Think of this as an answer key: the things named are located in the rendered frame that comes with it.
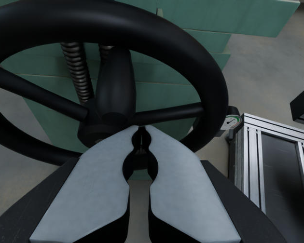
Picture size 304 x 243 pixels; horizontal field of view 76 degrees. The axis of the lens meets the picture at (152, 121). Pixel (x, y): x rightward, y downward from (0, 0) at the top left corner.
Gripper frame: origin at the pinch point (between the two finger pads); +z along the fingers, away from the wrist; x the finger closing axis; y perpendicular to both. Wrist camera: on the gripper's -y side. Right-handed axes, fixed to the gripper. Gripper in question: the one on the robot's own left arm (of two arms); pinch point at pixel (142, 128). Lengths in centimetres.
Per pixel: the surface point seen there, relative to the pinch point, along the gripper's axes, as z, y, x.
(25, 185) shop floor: 60, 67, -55
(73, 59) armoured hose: 13.0, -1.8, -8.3
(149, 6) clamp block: 12.3, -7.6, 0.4
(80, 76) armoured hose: 14.1, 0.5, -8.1
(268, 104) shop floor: 120, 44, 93
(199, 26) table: 24.6, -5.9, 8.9
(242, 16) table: 23.8, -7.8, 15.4
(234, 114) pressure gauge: 27.8, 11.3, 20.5
